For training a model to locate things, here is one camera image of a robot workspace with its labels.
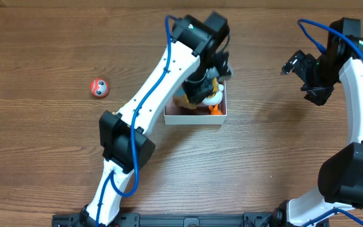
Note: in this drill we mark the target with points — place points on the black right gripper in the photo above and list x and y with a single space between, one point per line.
303 65

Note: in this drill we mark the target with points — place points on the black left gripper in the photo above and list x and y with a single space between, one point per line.
197 91

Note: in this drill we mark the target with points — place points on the brown plush toy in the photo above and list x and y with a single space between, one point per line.
180 99

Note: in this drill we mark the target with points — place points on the white orange plush duck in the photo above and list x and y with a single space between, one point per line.
213 101

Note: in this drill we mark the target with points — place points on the yellow grey toy truck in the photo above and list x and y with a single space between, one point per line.
198 87

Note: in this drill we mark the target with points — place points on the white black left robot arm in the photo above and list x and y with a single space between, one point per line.
192 71

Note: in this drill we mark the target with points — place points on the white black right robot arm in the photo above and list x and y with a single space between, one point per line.
340 178

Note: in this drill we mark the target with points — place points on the white box pink interior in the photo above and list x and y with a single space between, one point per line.
202 115

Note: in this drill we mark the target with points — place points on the red silver face ball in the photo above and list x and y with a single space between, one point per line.
99 88

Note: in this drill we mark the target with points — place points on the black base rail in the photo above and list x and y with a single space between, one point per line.
134 219

